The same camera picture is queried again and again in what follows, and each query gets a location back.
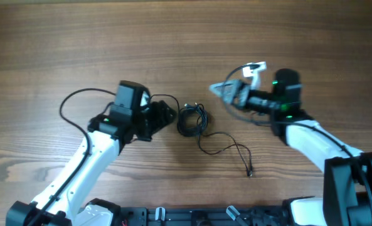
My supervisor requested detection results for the thin black audio cable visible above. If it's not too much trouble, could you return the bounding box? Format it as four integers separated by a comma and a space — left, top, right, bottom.
197, 131, 254, 178

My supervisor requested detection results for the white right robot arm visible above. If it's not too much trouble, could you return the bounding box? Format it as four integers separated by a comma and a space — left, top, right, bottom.
210, 65, 372, 225

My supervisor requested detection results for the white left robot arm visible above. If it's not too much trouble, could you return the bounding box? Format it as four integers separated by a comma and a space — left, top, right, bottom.
6, 80, 177, 225

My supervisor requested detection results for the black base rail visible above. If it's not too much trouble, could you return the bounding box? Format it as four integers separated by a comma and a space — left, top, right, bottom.
116, 206, 293, 226

